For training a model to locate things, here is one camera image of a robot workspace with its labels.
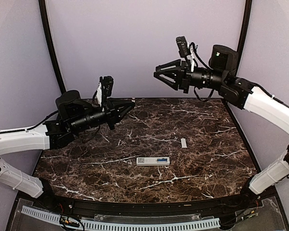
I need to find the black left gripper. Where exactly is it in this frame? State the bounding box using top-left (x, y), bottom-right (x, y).
top-left (70, 98), bottom-right (135, 134)

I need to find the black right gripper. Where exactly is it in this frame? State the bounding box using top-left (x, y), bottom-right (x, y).
top-left (154, 59), bottom-right (226, 93)

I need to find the white remote control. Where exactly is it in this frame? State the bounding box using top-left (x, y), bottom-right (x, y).
top-left (136, 157), bottom-right (171, 167)

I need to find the blue battery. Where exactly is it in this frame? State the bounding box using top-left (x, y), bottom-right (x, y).
top-left (157, 158), bottom-right (168, 163)

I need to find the white battery cover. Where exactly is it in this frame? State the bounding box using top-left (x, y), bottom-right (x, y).
top-left (181, 138), bottom-right (187, 148)

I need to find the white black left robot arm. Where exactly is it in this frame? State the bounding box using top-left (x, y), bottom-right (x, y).
top-left (0, 90), bottom-right (135, 210)

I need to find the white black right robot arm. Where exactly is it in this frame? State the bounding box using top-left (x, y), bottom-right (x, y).
top-left (154, 45), bottom-right (289, 209)

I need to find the black right corner frame post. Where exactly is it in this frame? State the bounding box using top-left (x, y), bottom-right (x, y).
top-left (237, 0), bottom-right (252, 53)

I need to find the black corner frame post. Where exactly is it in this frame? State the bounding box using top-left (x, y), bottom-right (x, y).
top-left (38, 0), bottom-right (66, 94)
top-left (237, 0), bottom-right (252, 53)

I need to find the small circuit board with wires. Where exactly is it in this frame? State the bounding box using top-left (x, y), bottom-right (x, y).
top-left (59, 215), bottom-right (85, 231)

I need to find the white slotted cable duct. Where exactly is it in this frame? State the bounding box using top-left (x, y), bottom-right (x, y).
top-left (21, 205), bottom-right (220, 231)

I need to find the black left corner frame post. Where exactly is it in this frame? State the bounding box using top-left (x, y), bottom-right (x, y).
top-left (38, 0), bottom-right (66, 94)

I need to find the black front frame rail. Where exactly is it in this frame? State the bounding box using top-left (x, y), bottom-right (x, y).
top-left (45, 195), bottom-right (251, 217)

